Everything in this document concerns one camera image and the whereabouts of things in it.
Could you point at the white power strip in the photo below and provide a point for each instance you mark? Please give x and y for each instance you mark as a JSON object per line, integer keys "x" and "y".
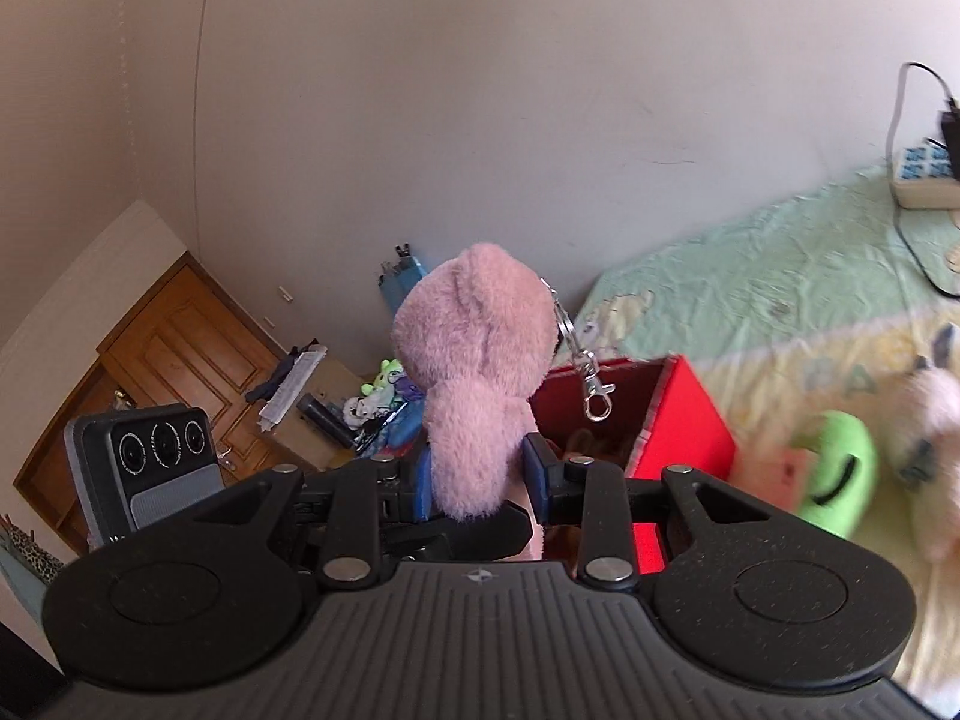
{"x": 922, "y": 172}

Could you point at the leopard print cloth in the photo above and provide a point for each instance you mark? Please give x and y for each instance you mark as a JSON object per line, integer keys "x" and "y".
{"x": 34, "y": 555}

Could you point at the black bottle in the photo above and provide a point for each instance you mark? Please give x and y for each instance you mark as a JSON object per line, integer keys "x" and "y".
{"x": 324, "y": 420}

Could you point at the small white plush toy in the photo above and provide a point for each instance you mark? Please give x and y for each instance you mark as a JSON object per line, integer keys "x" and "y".
{"x": 361, "y": 410}

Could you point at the green plush toy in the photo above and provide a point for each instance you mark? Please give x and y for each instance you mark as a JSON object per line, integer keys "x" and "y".
{"x": 844, "y": 465}

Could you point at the dark cloth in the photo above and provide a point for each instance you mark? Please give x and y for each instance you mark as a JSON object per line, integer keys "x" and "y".
{"x": 270, "y": 384}

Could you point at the red storage box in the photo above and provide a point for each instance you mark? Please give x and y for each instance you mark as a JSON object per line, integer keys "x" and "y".
{"x": 686, "y": 435}

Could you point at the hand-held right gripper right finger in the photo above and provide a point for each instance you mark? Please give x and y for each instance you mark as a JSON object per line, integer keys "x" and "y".
{"x": 535, "y": 476}

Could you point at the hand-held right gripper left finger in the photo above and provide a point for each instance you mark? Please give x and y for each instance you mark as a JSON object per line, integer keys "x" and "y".
{"x": 422, "y": 491}

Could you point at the small green frog plush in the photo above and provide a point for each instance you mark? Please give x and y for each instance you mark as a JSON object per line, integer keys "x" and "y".
{"x": 384, "y": 376}

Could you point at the white plush toy blue bow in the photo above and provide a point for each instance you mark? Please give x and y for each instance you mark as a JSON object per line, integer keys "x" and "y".
{"x": 934, "y": 420}

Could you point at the black charger adapter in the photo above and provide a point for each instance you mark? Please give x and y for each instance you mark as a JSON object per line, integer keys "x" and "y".
{"x": 951, "y": 127}

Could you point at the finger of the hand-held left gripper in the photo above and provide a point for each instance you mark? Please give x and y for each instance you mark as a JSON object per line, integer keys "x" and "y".
{"x": 487, "y": 534}

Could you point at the blue bag by wall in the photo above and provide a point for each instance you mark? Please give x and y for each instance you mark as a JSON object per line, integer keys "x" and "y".
{"x": 401, "y": 281}

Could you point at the wooden door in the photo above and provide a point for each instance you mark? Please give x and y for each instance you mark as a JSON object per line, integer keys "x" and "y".
{"x": 172, "y": 360}

